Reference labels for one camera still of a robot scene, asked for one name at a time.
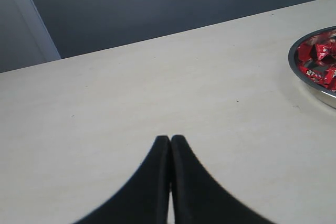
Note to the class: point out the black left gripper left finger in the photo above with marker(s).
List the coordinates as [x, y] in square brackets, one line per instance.
[144, 198]

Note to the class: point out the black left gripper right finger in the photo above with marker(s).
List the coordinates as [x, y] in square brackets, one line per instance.
[198, 197]

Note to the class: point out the steel bowl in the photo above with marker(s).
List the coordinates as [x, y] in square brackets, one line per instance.
[300, 57]

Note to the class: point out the red wrapped candy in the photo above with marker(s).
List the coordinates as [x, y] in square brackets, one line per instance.
[324, 53]
[325, 78]

